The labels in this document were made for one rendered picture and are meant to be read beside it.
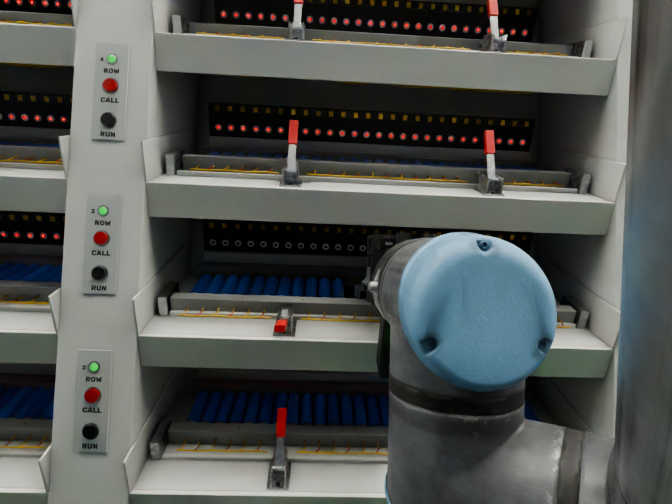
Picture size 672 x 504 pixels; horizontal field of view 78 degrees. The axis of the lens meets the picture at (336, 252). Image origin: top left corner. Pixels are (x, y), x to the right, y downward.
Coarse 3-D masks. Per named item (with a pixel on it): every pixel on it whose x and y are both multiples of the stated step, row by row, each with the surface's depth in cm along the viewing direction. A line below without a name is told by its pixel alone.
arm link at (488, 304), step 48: (432, 240) 27; (480, 240) 24; (384, 288) 32; (432, 288) 23; (480, 288) 24; (528, 288) 24; (432, 336) 23; (480, 336) 23; (528, 336) 23; (432, 384) 25; (480, 384) 23
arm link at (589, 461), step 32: (640, 0) 7; (640, 32) 7; (640, 64) 7; (640, 96) 8; (640, 128) 8; (640, 160) 8; (640, 192) 9; (640, 224) 9; (640, 256) 9; (640, 288) 10; (640, 320) 10; (640, 352) 11; (640, 384) 12; (640, 416) 13; (576, 448) 23; (608, 448) 23; (640, 448) 14; (576, 480) 22; (608, 480) 20; (640, 480) 15
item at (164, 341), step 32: (224, 256) 68; (256, 256) 68; (288, 256) 68; (320, 256) 68; (352, 256) 69; (160, 288) 57; (192, 288) 63; (576, 288) 61; (160, 320) 54; (192, 320) 55; (224, 320) 55; (256, 320) 55; (576, 320) 58; (608, 320) 54; (160, 352) 52; (192, 352) 52; (224, 352) 52; (256, 352) 52; (288, 352) 52; (320, 352) 52; (352, 352) 52; (576, 352) 53; (608, 352) 53
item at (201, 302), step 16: (176, 304) 55; (192, 304) 56; (208, 304) 56; (224, 304) 56; (240, 304) 56; (256, 304) 56; (272, 304) 56; (304, 304) 56; (320, 304) 56; (336, 304) 56; (352, 304) 56; (368, 304) 56; (336, 320) 55; (352, 320) 55; (368, 320) 55; (560, 320) 57
